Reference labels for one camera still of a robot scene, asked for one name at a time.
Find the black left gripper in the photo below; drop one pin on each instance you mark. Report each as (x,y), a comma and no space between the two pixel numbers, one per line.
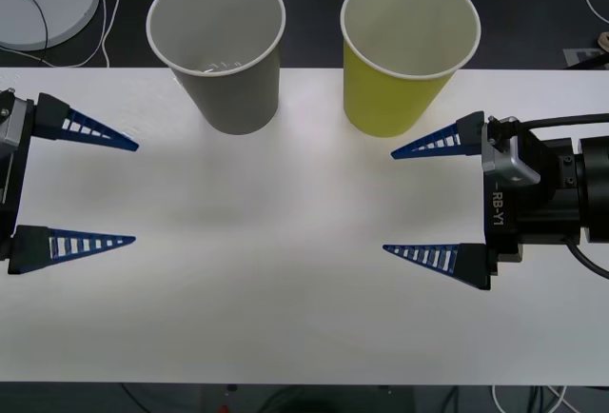
(12,184)

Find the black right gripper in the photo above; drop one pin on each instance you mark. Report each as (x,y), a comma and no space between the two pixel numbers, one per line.
(547,203)

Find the clear bottle green cap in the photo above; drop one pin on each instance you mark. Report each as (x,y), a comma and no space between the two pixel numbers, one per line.
(214,69)

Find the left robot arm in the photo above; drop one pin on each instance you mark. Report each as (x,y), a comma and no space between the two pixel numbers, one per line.
(12,118)

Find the yellow-green waste bin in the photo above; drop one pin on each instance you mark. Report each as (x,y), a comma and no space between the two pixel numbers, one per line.
(380,99)

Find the white round-based floor lamp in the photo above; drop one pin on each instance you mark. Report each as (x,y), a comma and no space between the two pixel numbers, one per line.
(57,4)

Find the grey waste bin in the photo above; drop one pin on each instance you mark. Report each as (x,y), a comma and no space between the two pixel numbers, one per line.
(238,99)

